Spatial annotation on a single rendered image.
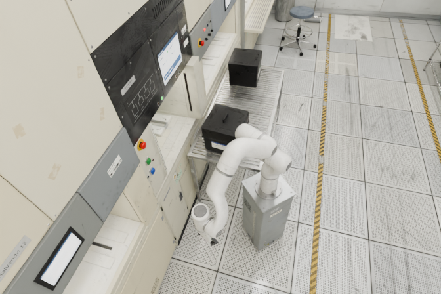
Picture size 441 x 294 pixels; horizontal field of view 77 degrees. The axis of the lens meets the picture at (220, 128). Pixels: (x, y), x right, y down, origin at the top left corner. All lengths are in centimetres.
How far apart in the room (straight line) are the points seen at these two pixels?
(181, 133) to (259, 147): 108
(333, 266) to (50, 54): 245
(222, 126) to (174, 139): 42
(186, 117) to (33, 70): 153
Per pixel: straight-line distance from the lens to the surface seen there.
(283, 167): 165
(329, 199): 296
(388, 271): 285
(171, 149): 213
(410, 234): 307
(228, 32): 346
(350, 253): 279
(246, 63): 265
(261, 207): 195
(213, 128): 203
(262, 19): 381
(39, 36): 102
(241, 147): 120
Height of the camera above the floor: 249
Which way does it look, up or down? 47 degrees down
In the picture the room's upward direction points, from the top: 5 degrees counter-clockwise
